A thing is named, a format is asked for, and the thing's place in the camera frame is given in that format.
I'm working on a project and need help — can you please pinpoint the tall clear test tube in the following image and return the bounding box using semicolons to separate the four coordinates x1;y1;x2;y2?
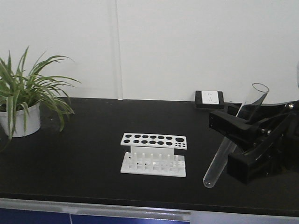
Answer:
202;83;270;189

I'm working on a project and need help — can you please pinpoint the blue cabinet front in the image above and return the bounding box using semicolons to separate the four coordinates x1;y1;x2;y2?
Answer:
0;198;191;224

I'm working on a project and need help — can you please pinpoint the white plant pot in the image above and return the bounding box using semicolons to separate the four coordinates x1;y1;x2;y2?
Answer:
13;103;41;138

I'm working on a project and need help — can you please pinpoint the white socket on black box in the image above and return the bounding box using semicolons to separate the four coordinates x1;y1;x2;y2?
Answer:
194;91;224;109

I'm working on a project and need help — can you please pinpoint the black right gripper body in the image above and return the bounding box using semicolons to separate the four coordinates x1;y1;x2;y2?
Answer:
228;99;299;175

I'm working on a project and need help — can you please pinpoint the green spider plant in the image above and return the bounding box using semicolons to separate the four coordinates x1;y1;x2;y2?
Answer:
0;50;75;151

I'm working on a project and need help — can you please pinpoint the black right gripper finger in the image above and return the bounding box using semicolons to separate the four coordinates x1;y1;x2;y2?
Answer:
227;131;280;183
209;111;269;146

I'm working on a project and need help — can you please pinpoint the white test tube rack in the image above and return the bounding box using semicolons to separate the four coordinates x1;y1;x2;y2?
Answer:
121;133;187;177

